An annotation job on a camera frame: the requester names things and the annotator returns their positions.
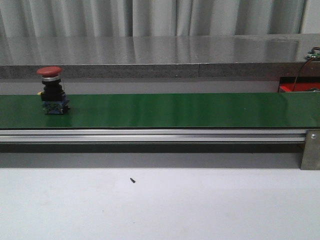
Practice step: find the red mushroom push button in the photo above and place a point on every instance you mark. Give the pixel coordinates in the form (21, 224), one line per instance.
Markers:
(53, 97)

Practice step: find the green conveyor belt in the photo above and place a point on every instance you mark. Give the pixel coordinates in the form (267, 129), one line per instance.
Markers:
(168, 110)

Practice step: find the grey stone counter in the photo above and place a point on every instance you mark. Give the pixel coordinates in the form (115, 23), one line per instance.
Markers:
(105, 57)

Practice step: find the red plastic tray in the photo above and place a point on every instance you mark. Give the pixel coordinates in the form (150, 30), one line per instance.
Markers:
(302, 84)

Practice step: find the small green circuit board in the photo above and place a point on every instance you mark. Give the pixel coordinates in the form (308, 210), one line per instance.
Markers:
(313, 54)

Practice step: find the grey curtain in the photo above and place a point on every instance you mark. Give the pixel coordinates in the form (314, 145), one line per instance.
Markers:
(140, 18)

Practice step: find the aluminium conveyor frame rail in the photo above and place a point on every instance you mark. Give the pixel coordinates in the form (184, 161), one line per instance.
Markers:
(151, 135)

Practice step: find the steel conveyor end bracket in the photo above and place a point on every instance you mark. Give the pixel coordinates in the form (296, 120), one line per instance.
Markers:
(311, 153)

